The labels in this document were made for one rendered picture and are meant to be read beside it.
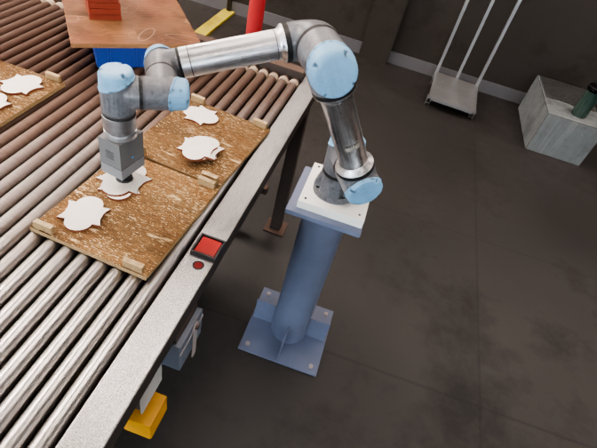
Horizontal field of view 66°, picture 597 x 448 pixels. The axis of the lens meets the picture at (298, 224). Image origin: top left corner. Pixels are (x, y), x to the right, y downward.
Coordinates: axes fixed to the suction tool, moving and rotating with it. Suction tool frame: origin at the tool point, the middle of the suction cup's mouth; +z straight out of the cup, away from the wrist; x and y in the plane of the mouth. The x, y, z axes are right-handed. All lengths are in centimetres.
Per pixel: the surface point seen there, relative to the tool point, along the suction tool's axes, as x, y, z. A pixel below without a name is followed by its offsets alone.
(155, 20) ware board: -63, -93, 4
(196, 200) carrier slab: 10.4, -18.4, 14.1
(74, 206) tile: -14.1, 5.2, 13.2
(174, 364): 31, 21, 34
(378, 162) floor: 37, -222, 108
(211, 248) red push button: 24.6, -5.1, 14.8
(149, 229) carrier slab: 7.1, -0.4, 14.1
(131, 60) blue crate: -57, -71, 12
